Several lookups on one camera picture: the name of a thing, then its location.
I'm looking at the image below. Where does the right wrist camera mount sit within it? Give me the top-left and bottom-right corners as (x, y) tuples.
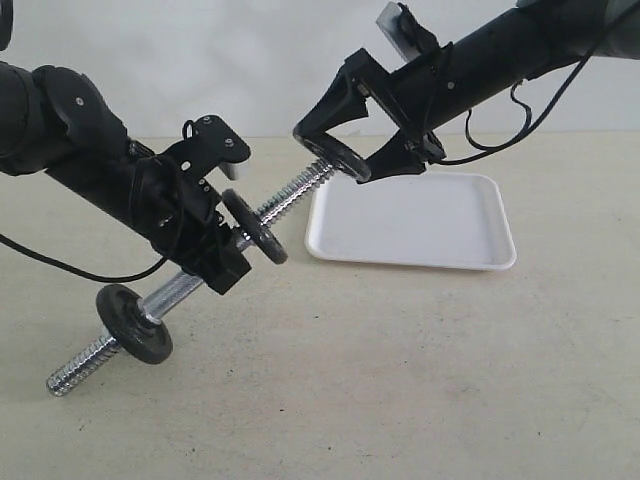
(376, 1), (441, 63)

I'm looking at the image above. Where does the black weight plate end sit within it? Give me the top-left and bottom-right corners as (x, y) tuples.
(221, 189), (288, 265)

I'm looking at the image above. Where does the white plastic tray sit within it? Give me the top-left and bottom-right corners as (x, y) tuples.
(305, 172), (517, 271)

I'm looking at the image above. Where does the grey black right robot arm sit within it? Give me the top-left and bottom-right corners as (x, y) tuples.
(293, 1), (639, 183)

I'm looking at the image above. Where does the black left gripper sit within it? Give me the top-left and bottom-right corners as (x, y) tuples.
(127, 155), (251, 294)

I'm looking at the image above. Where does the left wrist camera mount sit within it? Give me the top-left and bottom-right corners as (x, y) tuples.
(164, 114), (251, 183)

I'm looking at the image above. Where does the black weight plate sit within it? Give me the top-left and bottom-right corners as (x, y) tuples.
(95, 284), (173, 365)
(293, 132), (371, 182)

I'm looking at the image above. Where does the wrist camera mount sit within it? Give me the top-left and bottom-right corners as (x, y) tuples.
(376, 1), (441, 63)
(164, 114), (251, 183)

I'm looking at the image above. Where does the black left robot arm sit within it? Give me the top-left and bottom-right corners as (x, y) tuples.
(1, 63), (251, 294)

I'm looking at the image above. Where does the chrome threaded dumbbell bar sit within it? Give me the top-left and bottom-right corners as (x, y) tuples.
(46, 159), (337, 397)

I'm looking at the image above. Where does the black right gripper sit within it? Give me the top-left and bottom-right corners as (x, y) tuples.
(293, 49), (445, 184)

